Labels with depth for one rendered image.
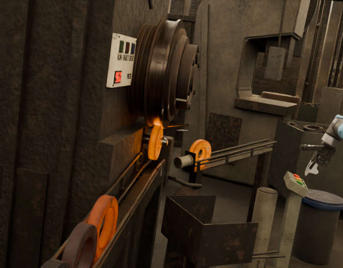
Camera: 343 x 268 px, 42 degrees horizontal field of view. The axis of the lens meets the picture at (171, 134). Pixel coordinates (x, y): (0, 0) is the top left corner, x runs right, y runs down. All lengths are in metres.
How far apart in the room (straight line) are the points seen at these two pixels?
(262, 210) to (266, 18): 2.41
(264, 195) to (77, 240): 1.65
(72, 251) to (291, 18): 3.74
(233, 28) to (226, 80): 0.52
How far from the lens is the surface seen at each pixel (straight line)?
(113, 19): 1.52
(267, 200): 2.62
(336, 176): 4.13
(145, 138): 1.98
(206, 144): 2.42
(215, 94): 4.65
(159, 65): 1.74
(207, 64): 4.67
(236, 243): 1.45
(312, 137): 3.96
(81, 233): 1.13
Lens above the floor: 1.19
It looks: 10 degrees down
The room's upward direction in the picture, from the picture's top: 8 degrees clockwise
